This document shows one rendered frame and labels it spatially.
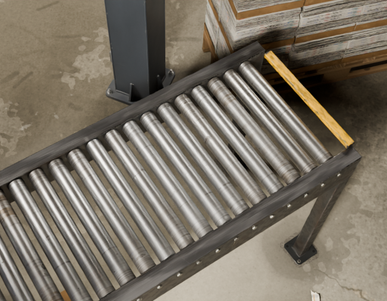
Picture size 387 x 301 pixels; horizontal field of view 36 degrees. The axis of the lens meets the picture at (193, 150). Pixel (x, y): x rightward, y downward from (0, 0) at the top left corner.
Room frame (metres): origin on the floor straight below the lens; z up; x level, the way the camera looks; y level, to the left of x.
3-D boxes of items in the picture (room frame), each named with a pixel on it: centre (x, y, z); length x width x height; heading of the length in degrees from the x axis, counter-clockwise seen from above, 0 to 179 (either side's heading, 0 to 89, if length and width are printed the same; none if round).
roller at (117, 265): (0.67, 0.28, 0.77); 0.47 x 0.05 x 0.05; 37
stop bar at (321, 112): (1.15, -0.36, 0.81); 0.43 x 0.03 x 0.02; 37
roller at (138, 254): (0.71, 0.23, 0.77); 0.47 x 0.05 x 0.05; 37
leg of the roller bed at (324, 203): (0.94, -0.48, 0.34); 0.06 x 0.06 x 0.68; 37
